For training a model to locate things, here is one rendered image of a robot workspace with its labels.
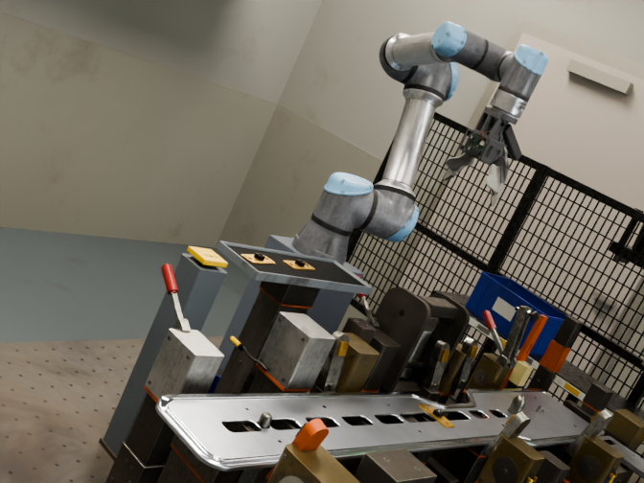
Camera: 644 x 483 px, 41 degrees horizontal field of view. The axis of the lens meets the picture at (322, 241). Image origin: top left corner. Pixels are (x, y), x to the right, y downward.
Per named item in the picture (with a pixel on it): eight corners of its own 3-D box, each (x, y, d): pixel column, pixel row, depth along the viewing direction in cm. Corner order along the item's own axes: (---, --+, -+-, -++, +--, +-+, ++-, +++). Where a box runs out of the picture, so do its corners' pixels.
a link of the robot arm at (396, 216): (346, 229, 233) (402, 46, 240) (392, 246, 238) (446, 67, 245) (365, 228, 222) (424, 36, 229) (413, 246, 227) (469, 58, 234)
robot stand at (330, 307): (211, 362, 235) (269, 234, 227) (258, 359, 252) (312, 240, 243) (260, 403, 224) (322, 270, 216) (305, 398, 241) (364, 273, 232)
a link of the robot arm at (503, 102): (507, 94, 197) (536, 106, 192) (498, 112, 198) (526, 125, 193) (491, 85, 191) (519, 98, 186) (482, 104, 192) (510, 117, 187)
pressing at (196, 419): (219, 484, 124) (224, 475, 123) (143, 397, 138) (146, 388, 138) (607, 439, 226) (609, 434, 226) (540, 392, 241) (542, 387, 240)
